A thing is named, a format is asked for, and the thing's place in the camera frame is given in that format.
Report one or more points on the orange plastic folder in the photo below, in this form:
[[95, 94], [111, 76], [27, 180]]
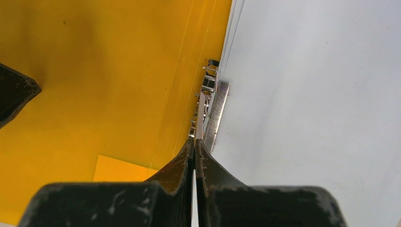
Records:
[[118, 79]]

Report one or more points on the white paper sheet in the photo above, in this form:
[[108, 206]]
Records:
[[315, 99]]

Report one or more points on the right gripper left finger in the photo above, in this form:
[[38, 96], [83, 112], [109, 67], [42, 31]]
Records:
[[163, 200]]

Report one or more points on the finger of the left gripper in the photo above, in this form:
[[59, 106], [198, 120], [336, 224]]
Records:
[[16, 90]]

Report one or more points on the metal folder clip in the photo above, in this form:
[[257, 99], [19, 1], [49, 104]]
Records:
[[211, 100]]

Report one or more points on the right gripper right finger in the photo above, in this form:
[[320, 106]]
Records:
[[224, 201]]

